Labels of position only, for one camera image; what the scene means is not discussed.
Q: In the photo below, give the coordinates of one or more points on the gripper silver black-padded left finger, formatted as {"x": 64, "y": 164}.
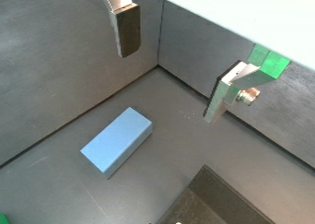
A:
{"x": 124, "y": 15}

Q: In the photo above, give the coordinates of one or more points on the gripper silver green-taped right finger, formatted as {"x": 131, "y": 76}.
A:
{"x": 236, "y": 85}

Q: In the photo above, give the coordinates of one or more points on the light blue rectangular block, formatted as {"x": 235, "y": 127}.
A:
{"x": 116, "y": 142}

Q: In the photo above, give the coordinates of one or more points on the black curved fixture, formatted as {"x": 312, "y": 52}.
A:
{"x": 211, "y": 202}

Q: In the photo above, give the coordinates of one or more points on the green shape-sorter board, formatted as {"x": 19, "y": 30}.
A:
{"x": 3, "y": 219}

